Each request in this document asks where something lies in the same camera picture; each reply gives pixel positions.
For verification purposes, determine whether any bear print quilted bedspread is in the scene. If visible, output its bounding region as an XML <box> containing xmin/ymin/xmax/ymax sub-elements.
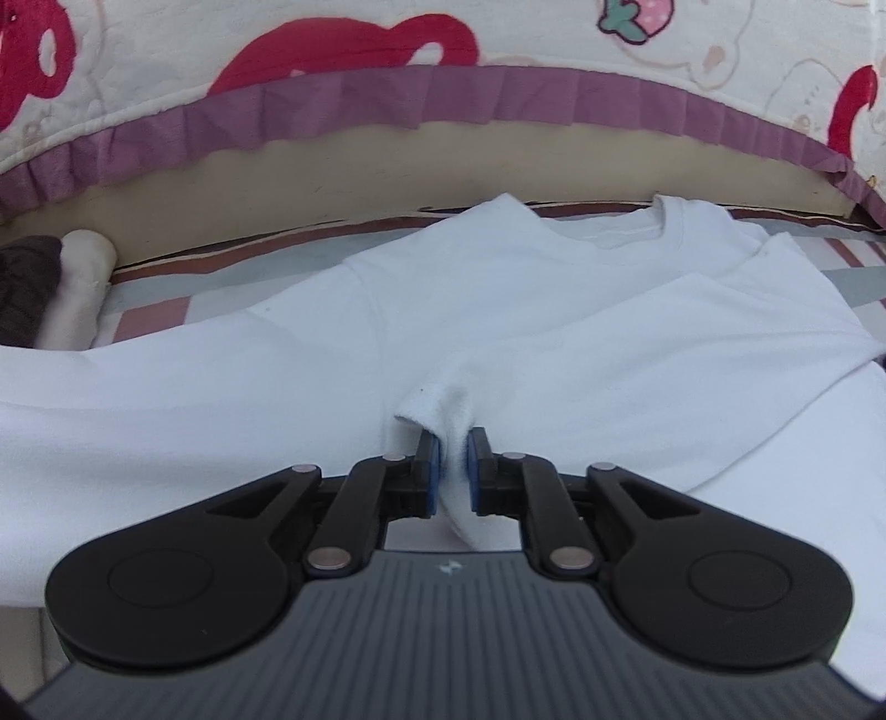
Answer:
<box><xmin>0</xmin><ymin>0</ymin><xmax>886</xmax><ymax>229</ymax></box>

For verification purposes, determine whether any cream folded garment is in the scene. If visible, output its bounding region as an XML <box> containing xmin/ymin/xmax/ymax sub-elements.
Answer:
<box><xmin>31</xmin><ymin>228</ymin><xmax>120</xmax><ymax>351</ymax></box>

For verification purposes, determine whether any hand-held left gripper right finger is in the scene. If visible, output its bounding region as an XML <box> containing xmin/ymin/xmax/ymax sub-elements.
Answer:
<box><xmin>467</xmin><ymin>428</ymin><xmax>721</xmax><ymax>579</ymax></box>

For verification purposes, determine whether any dark brown folded garment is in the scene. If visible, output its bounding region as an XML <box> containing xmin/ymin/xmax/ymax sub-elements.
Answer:
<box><xmin>0</xmin><ymin>235</ymin><xmax>65</xmax><ymax>349</ymax></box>

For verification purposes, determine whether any white T-shirt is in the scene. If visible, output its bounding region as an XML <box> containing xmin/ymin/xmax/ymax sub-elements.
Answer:
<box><xmin>0</xmin><ymin>194</ymin><xmax>886</xmax><ymax>700</ymax></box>

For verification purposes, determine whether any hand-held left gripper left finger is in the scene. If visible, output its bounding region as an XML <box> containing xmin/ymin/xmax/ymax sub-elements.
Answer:
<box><xmin>187</xmin><ymin>428</ymin><xmax>440</xmax><ymax>577</ymax></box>

